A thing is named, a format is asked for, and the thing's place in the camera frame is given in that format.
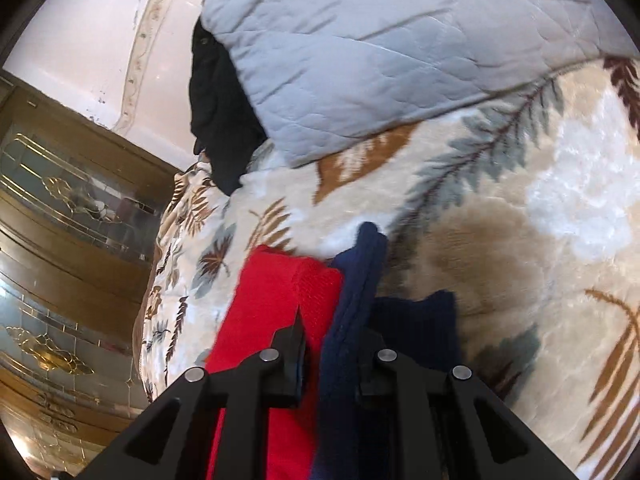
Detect red and blue sweater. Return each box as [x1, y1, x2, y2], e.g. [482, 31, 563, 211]
[205, 221, 461, 480]

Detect brown wooden glass wardrobe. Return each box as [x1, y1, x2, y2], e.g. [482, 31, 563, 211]
[0, 70, 188, 480]

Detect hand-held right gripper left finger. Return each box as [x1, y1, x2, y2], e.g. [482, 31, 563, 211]
[87, 317, 307, 480]

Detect leaf print blanket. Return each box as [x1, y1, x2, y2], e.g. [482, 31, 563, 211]
[140, 57, 640, 480]

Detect black clothes pile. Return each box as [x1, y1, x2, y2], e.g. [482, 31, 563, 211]
[189, 17, 268, 196]

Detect grey quilted pillow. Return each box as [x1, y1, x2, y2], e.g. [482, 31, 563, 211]
[200, 0, 631, 168]

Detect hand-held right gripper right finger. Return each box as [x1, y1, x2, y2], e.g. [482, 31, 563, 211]
[357, 330, 581, 480]

